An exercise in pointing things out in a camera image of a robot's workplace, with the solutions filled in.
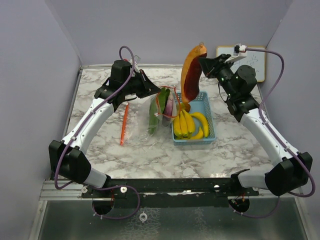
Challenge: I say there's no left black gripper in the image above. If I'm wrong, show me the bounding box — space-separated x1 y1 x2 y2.
123 69 162 99

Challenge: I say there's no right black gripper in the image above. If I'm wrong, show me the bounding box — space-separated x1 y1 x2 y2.
198 54 236 99

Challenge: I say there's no green leafy vegetable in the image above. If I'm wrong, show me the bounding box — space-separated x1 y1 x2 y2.
148 87 170 135

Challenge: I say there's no clear zip bag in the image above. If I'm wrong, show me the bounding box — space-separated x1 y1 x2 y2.
137 85 181 140
120 103 148 146

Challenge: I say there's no blue perforated plastic basket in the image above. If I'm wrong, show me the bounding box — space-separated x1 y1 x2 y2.
171 91 216 146

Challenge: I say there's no yellow banana bunch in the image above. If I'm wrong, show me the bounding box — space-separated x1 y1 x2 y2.
173 109 196 139

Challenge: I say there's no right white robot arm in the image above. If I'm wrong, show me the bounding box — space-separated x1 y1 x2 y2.
198 54 313 196

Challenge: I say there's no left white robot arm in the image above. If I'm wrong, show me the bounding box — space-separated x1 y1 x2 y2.
48 60 161 198

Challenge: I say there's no clear zip bag on table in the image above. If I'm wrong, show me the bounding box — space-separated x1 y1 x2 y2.
120 103 148 146

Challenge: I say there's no small framed whiteboard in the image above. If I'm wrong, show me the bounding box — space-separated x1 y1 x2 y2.
216 45 266 83

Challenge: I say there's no single yellow banana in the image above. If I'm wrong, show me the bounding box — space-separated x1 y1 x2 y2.
190 112 210 137

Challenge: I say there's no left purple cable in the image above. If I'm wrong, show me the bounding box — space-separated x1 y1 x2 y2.
53 45 141 221

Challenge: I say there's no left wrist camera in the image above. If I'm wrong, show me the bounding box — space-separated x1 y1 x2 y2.
124 55 141 66

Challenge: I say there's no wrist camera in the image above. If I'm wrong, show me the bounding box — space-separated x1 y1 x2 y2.
124 55 141 66
224 43 248 64

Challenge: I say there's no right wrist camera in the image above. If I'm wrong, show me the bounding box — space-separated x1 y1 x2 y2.
224 43 248 64

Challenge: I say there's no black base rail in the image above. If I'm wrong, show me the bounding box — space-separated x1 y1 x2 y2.
81 177 259 209

